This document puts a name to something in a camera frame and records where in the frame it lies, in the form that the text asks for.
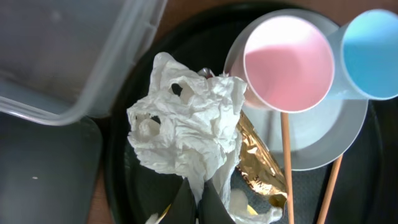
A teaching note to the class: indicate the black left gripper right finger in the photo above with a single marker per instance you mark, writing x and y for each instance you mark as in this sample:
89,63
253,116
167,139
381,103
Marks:
211,209

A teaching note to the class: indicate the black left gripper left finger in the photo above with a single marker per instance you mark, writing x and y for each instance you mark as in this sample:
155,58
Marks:
183,208

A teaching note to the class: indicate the gold foil wrapper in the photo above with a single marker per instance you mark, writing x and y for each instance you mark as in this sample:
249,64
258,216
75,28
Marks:
258,167

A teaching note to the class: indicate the white paper napkin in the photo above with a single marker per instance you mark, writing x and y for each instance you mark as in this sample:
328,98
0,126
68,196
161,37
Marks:
186,125

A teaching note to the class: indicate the wooden chopstick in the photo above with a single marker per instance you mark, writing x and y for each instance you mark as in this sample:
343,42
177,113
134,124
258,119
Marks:
287,165
329,190

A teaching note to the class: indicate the blue plastic cup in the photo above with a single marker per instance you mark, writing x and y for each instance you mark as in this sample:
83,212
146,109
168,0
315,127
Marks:
365,53

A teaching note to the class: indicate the food scraps and rice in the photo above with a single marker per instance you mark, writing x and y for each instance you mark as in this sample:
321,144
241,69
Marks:
237,210

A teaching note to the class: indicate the yellow bowl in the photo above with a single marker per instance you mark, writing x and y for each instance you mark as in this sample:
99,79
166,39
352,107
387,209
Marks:
251,211

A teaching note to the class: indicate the clear plastic waste bin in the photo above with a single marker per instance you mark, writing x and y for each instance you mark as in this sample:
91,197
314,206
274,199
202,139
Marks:
65,59

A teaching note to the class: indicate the grey round plate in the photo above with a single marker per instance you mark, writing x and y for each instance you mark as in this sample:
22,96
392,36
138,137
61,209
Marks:
317,136

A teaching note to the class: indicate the black rectangular tray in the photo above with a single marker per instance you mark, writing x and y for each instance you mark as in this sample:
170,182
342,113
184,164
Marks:
48,173

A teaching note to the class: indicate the round black serving tray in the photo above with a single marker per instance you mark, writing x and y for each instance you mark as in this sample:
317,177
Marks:
366,187

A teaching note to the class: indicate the pink plastic cup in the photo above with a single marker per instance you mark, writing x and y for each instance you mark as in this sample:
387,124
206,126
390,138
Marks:
287,63

